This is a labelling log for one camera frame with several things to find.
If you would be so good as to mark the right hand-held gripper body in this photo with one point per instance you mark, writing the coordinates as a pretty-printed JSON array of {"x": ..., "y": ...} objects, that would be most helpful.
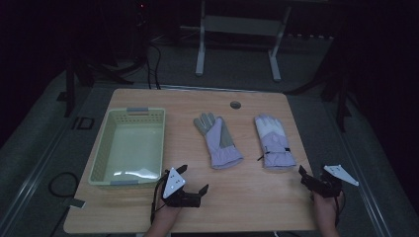
[{"x": 324, "y": 186}]

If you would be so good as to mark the black stand legs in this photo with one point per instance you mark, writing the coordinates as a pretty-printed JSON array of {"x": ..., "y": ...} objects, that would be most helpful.
[
  {"x": 70, "y": 89},
  {"x": 341, "y": 98}
]

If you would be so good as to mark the person's left hand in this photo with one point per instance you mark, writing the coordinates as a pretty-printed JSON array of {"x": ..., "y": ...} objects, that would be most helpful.
[{"x": 168, "y": 212}]

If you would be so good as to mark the white metal stand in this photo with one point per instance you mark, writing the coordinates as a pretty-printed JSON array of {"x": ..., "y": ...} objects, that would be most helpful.
[{"x": 237, "y": 25}]

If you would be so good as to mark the metal floor rail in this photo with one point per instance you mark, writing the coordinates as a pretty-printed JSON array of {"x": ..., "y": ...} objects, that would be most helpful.
[
  {"x": 29, "y": 184},
  {"x": 365, "y": 187}
]

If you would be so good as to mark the person's right hand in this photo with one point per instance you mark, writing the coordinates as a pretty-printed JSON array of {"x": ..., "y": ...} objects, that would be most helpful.
[{"x": 324, "y": 204}]

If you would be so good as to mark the pale green plastic basket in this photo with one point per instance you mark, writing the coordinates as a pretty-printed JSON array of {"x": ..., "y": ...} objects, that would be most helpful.
[{"x": 131, "y": 144}]

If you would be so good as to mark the round grey table grommet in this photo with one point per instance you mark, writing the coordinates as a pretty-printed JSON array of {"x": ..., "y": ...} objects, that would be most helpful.
[{"x": 235, "y": 105}]

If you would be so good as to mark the lavender glove grey palm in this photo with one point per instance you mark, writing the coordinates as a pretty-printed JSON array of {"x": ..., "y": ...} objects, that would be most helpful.
[{"x": 217, "y": 144}]

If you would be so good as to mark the black floor bracket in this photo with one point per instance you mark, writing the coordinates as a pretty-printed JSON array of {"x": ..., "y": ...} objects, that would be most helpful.
[{"x": 84, "y": 123}]

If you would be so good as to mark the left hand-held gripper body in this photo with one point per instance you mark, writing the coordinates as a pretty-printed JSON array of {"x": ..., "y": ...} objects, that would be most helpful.
[{"x": 173, "y": 184}]

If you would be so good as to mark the lavender glove white back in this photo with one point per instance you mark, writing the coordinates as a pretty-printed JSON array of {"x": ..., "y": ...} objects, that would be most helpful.
[{"x": 275, "y": 144}]

